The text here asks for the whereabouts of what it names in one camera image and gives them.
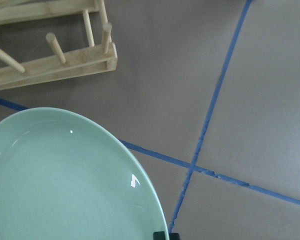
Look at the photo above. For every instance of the light green plate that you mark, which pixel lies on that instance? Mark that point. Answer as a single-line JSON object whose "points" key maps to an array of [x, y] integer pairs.
{"points": [[64, 177]]}

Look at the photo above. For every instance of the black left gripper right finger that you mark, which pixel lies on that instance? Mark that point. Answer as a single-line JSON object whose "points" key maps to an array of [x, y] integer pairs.
{"points": [[174, 236]]}

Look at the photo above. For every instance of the wooden dish rack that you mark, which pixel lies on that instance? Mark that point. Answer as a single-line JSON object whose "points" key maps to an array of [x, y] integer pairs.
{"points": [[100, 56]]}

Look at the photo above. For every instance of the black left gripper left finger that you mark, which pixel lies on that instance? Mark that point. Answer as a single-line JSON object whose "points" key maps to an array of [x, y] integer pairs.
{"points": [[159, 235]]}

